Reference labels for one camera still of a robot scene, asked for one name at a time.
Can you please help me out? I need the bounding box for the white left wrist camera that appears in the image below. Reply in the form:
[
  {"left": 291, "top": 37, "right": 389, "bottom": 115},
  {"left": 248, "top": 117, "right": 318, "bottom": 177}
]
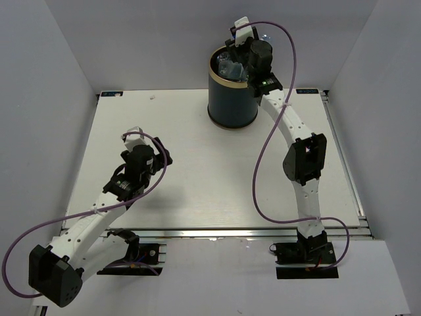
[{"left": 121, "top": 126, "right": 147, "bottom": 152}]

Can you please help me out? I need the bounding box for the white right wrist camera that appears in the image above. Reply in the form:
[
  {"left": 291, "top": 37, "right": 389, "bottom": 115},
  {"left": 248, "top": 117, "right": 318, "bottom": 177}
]
[{"left": 230, "top": 16, "right": 259, "bottom": 47}]

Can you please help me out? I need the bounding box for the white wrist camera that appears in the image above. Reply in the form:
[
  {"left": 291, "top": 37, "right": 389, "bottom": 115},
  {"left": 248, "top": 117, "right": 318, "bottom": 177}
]
[
  {"left": 230, "top": 16, "right": 259, "bottom": 47},
  {"left": 121, "top": 126, "right": 147, "bottom": 152}
]

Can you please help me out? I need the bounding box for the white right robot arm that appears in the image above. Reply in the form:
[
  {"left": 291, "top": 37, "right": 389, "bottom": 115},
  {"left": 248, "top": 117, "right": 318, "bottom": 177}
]
[{"left": 226, "top": 38, "right": 328, "bottom": 263}]

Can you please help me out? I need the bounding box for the right blue corner sticker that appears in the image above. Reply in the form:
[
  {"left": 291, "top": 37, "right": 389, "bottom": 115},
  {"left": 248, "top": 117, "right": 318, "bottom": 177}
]
[{"left": 295, "top": 88, "right": 319, "bottom": 94}]

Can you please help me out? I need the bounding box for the dark blue gold-rimmed bin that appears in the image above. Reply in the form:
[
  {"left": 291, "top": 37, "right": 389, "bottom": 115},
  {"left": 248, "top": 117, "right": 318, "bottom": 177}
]
[{"left": 207, "top": 46, "right": 258, "bottom": 129}]

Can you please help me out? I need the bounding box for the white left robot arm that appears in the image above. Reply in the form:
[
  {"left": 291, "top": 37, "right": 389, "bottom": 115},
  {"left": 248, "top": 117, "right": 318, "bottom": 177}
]
[{"left": 28, "top": 132, "right": 172, "bottom": 307}]

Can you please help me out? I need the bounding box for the blue corner sticker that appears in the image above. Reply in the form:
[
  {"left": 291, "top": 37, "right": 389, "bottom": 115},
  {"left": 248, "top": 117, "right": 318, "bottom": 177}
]
[
  {"left": 295, "top": 88, "right": 319, "bottom": 94},
  {"left": 100, "top": 91, "right": 124, "bottom": 97}
]

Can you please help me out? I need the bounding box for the left blue corner sticker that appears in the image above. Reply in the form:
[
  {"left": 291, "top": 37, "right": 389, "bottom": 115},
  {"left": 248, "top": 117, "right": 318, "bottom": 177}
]
[{"left": 100, "top": 91, "right": 124, "bottom": 97}]

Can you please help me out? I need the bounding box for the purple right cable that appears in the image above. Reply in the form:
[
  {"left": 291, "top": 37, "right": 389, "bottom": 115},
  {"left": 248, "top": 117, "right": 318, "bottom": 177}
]
[{"left": 251, "top": 21, "right": 351, "bottom": 269}]

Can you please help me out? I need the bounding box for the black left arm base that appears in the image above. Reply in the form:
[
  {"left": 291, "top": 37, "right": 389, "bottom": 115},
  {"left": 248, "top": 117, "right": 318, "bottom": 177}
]
[{"left": 97, "top": 243, "right": 167, "bottom": 277}]

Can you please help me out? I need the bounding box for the small bottle blue cap label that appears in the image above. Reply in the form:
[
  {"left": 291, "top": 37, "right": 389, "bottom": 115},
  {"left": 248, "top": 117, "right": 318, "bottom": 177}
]
[{"left": 218, "top": 60, "right": 247, "bottom": 82}]

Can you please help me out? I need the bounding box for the clear bottle blue label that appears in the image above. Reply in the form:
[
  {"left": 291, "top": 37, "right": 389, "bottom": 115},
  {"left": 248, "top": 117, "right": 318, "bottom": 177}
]
[{"left": 216, "top": 51, "right": 231, "bottom": 64}]

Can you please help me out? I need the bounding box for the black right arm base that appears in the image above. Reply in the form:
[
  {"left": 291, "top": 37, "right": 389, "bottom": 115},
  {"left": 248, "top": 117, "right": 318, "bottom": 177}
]
[{"left": 269, "top": 242, "right": 339, "bottom": 280}]

